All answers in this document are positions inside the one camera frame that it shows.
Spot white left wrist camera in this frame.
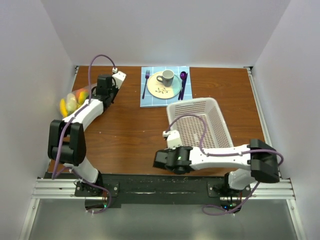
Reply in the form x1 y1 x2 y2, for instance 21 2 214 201
112 67 127 89

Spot white perforated plastic basket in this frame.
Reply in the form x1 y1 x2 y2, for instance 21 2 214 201
166 97 234 149

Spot purple plastic spoon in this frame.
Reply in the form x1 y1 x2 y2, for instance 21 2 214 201
179 71 188 81

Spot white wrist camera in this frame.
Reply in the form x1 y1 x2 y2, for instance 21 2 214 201
162 130 183 150
112 67 127 89

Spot cream and teal plate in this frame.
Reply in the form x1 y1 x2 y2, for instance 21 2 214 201
147 71 182 100

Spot aluminium frame rail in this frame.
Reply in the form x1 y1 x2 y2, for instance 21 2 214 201
31 178 296 200

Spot blue checkered placemat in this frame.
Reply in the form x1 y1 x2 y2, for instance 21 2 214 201
139 65 194 108

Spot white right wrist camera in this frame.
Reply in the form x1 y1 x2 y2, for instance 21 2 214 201
162 130 183 150

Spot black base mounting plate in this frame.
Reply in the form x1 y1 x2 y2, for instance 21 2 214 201
74 173 252 209

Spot purple plastic knife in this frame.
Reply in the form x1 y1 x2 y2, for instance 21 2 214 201
178 79 187 100

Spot yellow felt fake food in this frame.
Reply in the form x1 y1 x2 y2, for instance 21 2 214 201
59 98 68 118

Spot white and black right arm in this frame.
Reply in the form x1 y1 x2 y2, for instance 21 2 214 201
153 139 284 197

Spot clear zip top bag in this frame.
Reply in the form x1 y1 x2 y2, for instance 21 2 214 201
59 86 92 118

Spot purple plastic fork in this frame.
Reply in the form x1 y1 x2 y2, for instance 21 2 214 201
141 69 150 99

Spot grey ceramic mug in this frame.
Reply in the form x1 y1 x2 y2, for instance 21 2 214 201
156 69 175 88

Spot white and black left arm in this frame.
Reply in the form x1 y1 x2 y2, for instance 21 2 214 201
47 71 126 196

